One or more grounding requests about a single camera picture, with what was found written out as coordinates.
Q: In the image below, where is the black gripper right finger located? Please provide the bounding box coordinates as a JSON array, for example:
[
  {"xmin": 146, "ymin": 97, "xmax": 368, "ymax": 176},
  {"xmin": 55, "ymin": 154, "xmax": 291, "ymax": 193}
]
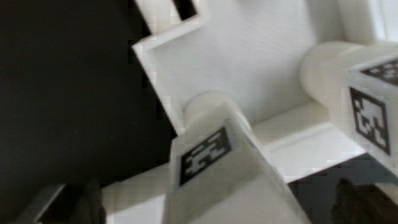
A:
[{"xmin": 332, "ymin": 179, "xmax": 398, "ymax": 224}]

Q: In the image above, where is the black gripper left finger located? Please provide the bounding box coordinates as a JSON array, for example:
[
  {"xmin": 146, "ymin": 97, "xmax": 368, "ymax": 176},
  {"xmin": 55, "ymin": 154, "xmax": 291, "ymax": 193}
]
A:
[{"xmin": 16, "ymin": 181, "xmax": 107, "ymax": 224}]

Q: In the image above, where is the white chair leg with tag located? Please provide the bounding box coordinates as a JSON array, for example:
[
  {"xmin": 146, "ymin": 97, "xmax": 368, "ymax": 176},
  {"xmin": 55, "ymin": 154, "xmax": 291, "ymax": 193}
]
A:
[{"xmin": 300, "ymin": 42, "xmax": 398, "ymax": 172}]

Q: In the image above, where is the white chair seat block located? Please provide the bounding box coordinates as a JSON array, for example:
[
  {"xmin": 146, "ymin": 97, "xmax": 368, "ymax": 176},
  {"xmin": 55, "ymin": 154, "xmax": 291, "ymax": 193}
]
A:
[{"xmin": 103, "ymin": 0, "xmax": 398, "ymax": 224}]

